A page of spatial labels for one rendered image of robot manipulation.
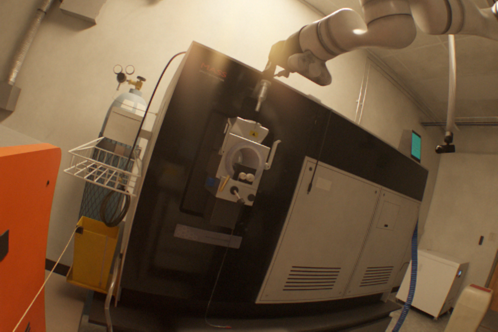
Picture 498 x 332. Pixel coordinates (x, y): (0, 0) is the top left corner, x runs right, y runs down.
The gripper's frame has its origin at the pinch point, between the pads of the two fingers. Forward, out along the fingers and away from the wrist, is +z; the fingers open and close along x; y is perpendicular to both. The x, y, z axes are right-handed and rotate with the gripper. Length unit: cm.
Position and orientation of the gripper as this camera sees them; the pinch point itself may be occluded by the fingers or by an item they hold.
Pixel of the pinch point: (267, 74)
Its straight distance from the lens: 62.0
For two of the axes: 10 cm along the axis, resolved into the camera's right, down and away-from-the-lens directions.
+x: -8.6, -3.1, -3.9
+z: -4.0, -0.4, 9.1
